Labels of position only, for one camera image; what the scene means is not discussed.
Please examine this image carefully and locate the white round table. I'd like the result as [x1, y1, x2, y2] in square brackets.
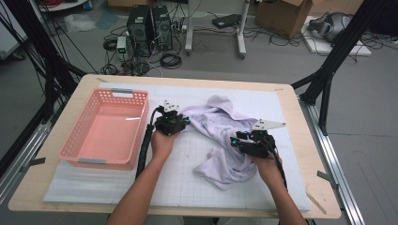
[37, 0, 89, 13]

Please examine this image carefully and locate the pink plastic basket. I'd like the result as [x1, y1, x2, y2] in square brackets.
[57, 87, 150, 172]

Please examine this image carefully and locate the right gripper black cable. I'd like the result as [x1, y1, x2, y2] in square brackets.
[262, 137, 289, 190]

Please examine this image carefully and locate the black metal frame strut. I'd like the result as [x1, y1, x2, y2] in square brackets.
[290, 0, 389, 137]
[0, 0, 88, 125]

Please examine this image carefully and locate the teal floor sheet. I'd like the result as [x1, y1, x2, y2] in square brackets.
[95, 9, 120, 31]

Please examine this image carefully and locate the black flat box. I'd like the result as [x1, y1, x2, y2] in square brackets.
[211, 13, 242, 30]

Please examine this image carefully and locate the open cardboard box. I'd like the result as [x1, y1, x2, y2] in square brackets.
[253, 0, 314, 40]

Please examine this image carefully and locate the coil of black cable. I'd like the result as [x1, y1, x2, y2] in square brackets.
[160, 52, 183, 70]
[100, 63, 120, 77]
[102, 37, 118, 53]

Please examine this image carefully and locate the lavender printed towel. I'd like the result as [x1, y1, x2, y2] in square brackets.
[178, 94, 272, 191]

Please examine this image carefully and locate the white metal stand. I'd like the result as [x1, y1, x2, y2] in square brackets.
[183, 0, 252, 60]

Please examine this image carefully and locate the white cabinet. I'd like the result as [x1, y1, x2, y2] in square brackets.
[0, 3, 29, 61]

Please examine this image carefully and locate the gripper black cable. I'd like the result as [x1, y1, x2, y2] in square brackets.
[262, 137, 289, 190]
[134, 106, 162, 181]

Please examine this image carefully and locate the black computer tower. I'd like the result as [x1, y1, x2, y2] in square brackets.
[126, 4, 154, 59]
[151, 5, 174, 52]

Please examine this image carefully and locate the grey headset device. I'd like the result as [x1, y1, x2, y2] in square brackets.
[308, 11, 354, 43]

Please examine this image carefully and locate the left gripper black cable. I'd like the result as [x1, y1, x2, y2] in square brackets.
[134, 106, 162, 181]

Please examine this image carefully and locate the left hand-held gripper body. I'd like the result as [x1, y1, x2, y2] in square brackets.
[154, 99, 183, 136]

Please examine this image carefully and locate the person's right hand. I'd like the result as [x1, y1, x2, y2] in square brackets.
[251, 152, 284, 188]

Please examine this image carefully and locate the clear plastic bag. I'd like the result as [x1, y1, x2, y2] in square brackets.
[64, 12, 98, 34]

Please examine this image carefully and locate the grey metal bracket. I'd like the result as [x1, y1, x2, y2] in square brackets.
[20, 157, 47, 173]
[316, 170, 341, 190]

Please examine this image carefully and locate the white floor board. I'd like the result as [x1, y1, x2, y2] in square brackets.
[300, 15, 374, 58]

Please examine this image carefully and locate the white power supply box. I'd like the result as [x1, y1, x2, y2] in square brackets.
[115, 36, 128, 61]

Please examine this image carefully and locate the brown cardboard box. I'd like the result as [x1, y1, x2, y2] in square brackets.
[107, 0, 150, 8]
[309, 0, 365, 16]

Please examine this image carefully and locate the aluminium rail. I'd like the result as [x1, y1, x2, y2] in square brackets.
[298, 97, 366, 225]
[0, 102, 64, 204]

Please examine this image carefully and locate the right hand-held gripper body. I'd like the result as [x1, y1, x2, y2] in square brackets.
[240, 118, 287, 159]

